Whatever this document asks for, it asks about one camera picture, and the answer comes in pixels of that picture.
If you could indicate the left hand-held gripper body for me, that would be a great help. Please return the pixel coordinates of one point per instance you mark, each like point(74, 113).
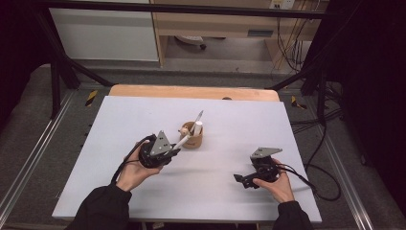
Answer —
point(158, 148)

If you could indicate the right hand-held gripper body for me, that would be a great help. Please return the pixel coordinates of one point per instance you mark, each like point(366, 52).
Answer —
point(265, 166)

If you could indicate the white frosted pen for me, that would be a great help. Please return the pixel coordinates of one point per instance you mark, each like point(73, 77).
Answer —
point(182, 142)

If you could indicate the wooden pen holder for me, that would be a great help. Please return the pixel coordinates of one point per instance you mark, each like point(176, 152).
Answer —
point(193, 142)

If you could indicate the clear retractable pen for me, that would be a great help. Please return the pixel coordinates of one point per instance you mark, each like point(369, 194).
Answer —
point(198, 118)

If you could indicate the person's right hand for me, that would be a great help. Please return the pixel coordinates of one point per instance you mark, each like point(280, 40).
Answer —
point(281, 188)

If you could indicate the person's left hand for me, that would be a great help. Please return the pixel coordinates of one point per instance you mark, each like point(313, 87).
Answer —
point(134, 175)

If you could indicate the white table board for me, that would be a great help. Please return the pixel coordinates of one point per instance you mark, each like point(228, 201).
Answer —
point(207, 191)

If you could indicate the wooden table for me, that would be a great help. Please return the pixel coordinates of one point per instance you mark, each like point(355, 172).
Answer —
point(191, 92)

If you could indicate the yellow black tape strip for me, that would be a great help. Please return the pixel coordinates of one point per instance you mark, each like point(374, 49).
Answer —
point(298, 103)
point(91, 98)

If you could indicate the white office chair base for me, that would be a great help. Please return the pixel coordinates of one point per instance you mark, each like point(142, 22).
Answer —
point(191, 40)

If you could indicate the white cabinet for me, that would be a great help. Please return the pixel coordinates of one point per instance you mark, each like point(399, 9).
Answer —
point(102, 35)

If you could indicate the wooden desk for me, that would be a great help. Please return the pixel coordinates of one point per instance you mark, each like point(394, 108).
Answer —
point(207, 24)

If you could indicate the black curtain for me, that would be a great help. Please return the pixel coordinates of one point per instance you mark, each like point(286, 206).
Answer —
point(19, 48)
point(376, 80)

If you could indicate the white power strip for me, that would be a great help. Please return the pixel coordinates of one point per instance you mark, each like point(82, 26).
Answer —
point(282, 4)

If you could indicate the aluminium floor rail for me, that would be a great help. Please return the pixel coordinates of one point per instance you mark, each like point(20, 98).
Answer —
point(32, 153)
point(348, 185)

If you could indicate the black metal frame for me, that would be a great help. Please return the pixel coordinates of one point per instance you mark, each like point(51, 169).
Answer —
point(159, 7)

